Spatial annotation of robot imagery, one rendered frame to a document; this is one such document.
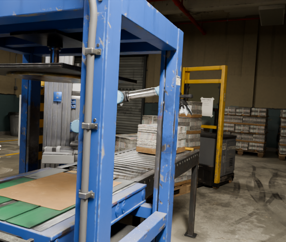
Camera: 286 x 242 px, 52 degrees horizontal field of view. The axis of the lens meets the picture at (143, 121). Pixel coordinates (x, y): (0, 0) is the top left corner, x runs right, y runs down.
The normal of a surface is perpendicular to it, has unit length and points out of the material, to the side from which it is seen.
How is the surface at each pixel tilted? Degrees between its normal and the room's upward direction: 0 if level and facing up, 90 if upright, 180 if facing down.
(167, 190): 90
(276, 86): 90
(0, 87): 90
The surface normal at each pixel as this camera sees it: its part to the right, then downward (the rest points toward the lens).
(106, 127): 0.91, 0.07
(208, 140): -0.67, 0.00
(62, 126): 0.18, 0.06
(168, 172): -0.41, 0.03
